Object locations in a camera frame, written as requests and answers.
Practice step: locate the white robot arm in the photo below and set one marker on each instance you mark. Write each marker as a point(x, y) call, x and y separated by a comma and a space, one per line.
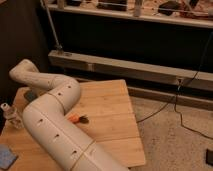
point(44, 119)

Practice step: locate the orange handled brush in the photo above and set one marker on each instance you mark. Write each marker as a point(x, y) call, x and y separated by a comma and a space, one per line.
point(79, 119)

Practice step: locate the black box on floor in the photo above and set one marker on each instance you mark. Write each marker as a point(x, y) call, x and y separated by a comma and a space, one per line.
point(209, 157)

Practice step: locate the clear plastic bottle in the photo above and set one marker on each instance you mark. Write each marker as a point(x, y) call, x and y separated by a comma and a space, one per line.
point(11, 114)

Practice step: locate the lower wooden shelf beam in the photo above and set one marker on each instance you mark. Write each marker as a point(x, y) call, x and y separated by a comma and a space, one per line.
point(134, 70)

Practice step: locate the blue sponge pad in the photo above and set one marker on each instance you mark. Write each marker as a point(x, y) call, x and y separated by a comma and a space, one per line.
point(7, 157)

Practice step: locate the metal vertical pole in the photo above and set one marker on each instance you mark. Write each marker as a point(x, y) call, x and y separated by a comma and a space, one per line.
point(58, 46)

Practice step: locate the upper cluttered shelf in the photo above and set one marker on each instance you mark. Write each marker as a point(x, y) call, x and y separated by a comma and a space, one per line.
point(178, 12)

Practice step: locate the wooden floor baseboard plank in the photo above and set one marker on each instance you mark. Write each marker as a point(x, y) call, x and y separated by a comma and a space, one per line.
point(166, 94)

